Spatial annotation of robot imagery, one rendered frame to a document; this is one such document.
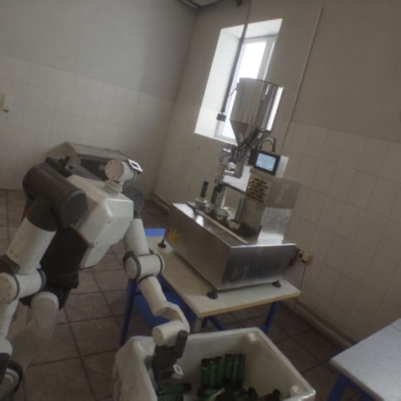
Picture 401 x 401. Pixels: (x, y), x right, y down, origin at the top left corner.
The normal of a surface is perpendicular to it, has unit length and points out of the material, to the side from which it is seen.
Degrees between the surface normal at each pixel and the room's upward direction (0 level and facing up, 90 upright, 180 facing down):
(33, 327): 90
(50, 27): 90
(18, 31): 90
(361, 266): 90
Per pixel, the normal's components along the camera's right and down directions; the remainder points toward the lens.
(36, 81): 0.57, 0.33
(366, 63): -0.78, -0.07
